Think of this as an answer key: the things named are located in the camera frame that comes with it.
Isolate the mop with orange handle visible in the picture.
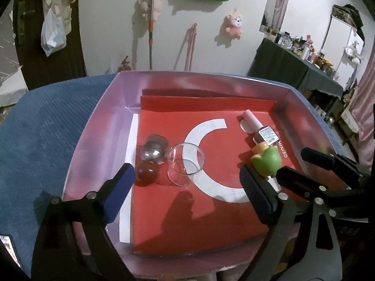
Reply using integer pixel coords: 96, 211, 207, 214
148, 0, 154, 70

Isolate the purple cardboard box tray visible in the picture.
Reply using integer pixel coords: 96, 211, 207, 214
64, 72, 345, 278

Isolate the red fire extinguisher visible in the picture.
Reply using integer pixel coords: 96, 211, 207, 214
118, 55, 131, 72

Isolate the blue table cloth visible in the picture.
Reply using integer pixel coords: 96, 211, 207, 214
1, 72, 343, 275

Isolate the clear glass cup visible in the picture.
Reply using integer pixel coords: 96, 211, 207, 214
167, 142, 205, 187

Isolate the white cabinet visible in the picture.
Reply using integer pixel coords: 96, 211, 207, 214
321, 5, 364, 86

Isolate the smartphone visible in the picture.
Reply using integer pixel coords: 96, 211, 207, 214
0, 234, 22, 268

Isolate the dark green covered side table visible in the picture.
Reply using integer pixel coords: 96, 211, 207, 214
247, 38, 343, 98

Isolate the pink curtain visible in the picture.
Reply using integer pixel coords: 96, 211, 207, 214
350, 48, 375, 171

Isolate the pink plush toy on wall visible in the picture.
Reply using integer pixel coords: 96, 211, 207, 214
225, 14, 242, 39

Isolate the light pink plush on wall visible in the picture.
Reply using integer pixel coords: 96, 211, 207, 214
138, 0, 163, 22

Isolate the white plastic bag hanging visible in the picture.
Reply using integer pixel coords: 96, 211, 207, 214
41, 9, 66, 57

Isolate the pink hanging strap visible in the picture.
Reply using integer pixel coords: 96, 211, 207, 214
182, 22, 199, 72

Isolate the pink nail polish bottle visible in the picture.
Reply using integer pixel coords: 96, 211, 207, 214
240, 110, 280, 146

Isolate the green pear toy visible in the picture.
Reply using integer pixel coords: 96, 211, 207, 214
250, 141, 282, 178

